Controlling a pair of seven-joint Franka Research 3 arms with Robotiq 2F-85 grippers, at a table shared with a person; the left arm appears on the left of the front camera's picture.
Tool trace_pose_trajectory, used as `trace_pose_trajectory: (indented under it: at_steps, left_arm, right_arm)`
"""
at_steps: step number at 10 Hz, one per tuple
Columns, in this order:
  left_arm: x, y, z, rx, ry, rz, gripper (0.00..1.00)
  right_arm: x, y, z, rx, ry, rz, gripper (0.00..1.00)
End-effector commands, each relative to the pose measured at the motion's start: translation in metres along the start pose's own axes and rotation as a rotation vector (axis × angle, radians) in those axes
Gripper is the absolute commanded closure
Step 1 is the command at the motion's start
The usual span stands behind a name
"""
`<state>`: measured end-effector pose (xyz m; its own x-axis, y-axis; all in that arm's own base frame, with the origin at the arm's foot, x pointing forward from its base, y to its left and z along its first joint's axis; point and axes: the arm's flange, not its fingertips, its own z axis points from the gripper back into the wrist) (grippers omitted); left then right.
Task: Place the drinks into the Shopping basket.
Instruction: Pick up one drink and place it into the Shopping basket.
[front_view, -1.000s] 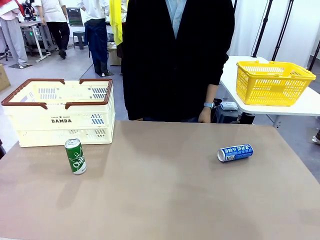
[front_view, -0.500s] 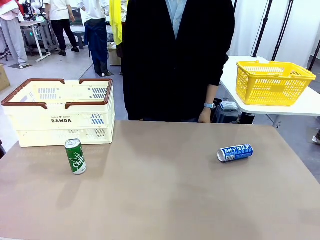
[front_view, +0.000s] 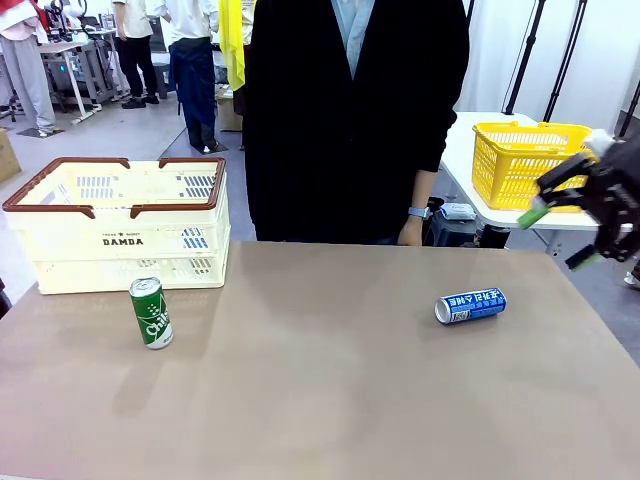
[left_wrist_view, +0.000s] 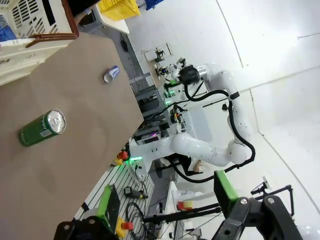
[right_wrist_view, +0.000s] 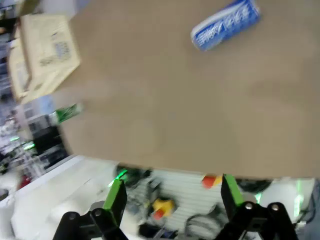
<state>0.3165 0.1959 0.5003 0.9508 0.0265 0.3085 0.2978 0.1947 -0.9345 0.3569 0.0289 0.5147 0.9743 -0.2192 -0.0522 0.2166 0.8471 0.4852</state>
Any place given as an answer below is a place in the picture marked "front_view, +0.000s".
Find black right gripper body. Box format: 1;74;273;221
583;138;640;263

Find blue drink can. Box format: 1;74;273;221
433;287;508;328

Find green drink can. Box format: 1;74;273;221
129;276;176;351

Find person's left forearm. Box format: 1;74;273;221
411;168;440;209

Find yellow plastic shopping basket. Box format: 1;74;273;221
472;121;601;212

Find person's left hand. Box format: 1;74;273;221
397;216;426;247

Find white wet wipes pack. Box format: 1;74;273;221
439;202;477;222

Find black tripod leg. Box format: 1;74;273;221
542;0;590;124
503;0;547;116
616;82;640;143

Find black stool under table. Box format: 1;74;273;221
422;196;482;247

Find white side table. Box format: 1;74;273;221
439;110;640;258

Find person torso black cardigan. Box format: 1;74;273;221
243;0;472;246

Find cardboard box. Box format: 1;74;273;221
0;127;22;184
216;92;245;133

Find hanging yellow cloth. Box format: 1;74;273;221
218;0;249;92

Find person white shirt navy apron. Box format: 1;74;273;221
159;0;229;154

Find grey plastic stool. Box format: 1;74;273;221
152;62;174;100

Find cream folding crate brown rim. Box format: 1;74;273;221
2;156;232;295

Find person beige shirt black trousers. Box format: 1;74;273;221
111;0;162;110

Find white workshop desk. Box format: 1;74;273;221
37;27;124;126

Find person pink top grey trousers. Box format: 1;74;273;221
0;0;64;137

